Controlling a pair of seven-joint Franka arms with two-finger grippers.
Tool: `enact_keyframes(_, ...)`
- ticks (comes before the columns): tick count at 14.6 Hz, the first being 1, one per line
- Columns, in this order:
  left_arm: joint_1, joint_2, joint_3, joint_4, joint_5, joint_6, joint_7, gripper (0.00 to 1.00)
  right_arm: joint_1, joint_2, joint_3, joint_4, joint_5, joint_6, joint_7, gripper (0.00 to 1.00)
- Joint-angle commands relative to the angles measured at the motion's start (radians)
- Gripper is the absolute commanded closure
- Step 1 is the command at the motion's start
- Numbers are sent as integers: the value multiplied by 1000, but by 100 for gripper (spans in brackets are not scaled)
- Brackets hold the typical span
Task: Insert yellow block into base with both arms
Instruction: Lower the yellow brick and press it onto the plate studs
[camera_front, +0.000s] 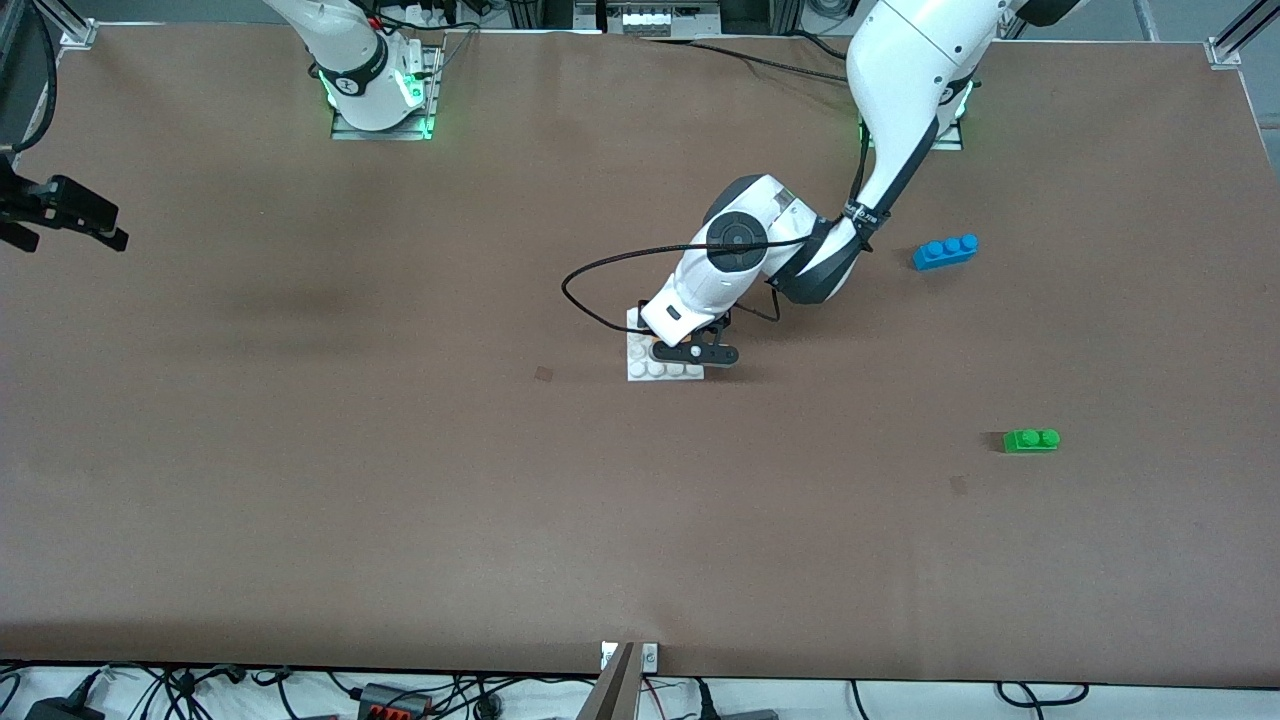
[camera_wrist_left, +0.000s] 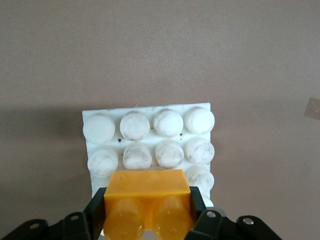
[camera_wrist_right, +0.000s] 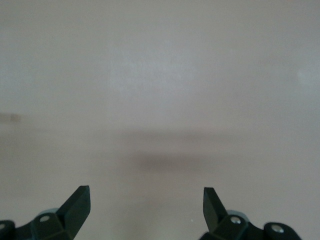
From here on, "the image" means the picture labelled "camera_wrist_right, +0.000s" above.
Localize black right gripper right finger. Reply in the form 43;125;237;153
199;187;304;240

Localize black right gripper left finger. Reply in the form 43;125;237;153
0;185;91;240

